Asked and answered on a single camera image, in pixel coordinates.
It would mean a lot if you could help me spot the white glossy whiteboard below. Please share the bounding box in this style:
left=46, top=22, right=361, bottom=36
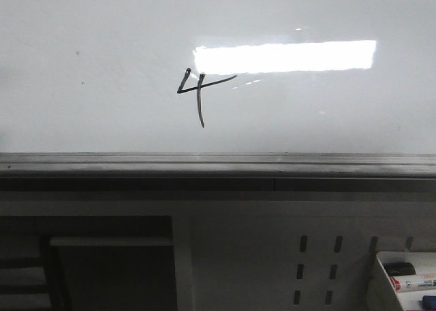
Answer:
left=1, top=0, right=435, bottom=154

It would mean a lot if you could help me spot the dark cabinet with white shelf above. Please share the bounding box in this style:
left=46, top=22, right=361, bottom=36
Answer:
left=1, top=216, right=177, bottom=310

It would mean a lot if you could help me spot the white marker holder bin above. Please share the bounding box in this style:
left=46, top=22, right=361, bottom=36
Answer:
left=367, top=252, right=435, bottom=310

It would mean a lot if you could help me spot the red capped white marker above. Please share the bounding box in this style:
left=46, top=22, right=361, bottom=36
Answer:
left=389, top=273, right=435, bottom=293

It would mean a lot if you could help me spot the blue capped marker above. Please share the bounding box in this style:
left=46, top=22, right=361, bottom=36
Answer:
left=422, top=295, right=436, bottom=310

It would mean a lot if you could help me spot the dark grey whiteboard tray rail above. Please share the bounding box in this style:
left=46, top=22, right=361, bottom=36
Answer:
left=1, top=152, right=435, bottom=192

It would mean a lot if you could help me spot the white pegboard panel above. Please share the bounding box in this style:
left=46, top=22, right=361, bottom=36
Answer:
left=172, top=201, right=435, bottom=310

